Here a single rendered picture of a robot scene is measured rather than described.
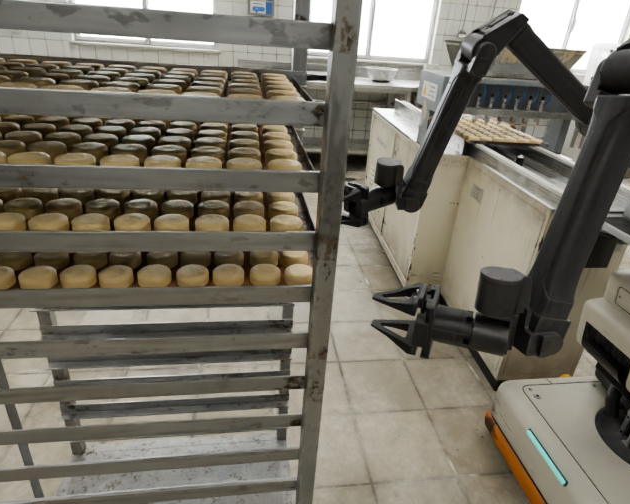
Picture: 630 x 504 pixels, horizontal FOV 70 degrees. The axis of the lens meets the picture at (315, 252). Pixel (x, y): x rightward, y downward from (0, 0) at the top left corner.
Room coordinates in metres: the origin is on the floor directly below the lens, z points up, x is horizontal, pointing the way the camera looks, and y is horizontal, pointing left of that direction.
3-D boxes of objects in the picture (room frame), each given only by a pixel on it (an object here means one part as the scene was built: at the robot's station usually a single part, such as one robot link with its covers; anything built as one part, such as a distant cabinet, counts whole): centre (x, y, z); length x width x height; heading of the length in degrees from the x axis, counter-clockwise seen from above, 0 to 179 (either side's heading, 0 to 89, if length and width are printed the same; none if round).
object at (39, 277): (0.58, 0.42, 0.96); 0.05 x 0.05 x 0.02
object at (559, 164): (2.43, -0.97, 0.87); 2.01 x 0.03 x 0.07; 7
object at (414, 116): (2.75, -0.57, 0.88); 1.28 x 0.01 x 0.07; 7
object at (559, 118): (2.30, -0.84, 1.01); 0.72 x 0.33 x 0.34; 97
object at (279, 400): (0.94, 0.36, 0.33); 0.64 x 0.03 x 0.03; 100
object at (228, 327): (0.94, 0.36, 0.60); 0.64 x 0.03 x 0.03; 100
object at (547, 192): (2.39, -0.68, 0.87); 2.01 x 0.03 x 0.07; 7
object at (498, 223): (1.80, -0.90, 0.45); 0.70 x 0.34 x 0.90; 7
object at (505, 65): (2.30, -0.84, 1.25); 0.56 x 0.29 x 0.14; 97
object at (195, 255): (0.68, 0.20, 0.96); 0.05 x 0.05 x 0.02
